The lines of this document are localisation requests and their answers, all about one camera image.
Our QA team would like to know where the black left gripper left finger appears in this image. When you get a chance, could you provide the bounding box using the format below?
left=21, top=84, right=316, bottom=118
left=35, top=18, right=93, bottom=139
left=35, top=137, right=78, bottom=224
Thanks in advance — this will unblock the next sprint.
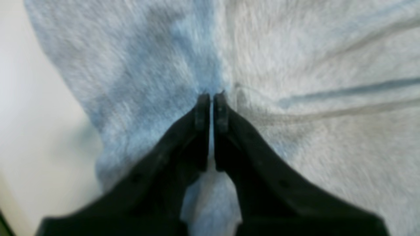
left=36, top=94, right=211, bottom=236

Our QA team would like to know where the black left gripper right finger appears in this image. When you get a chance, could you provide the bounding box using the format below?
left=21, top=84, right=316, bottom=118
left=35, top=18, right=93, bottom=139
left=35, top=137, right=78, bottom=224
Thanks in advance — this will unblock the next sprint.
left=213, top=93, right=389, bottom=236

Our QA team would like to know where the grey t-shirt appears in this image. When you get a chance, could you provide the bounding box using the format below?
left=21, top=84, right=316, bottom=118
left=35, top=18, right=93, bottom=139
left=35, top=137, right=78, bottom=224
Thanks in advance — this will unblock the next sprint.
left=24, top=0, right=420, bottom=236

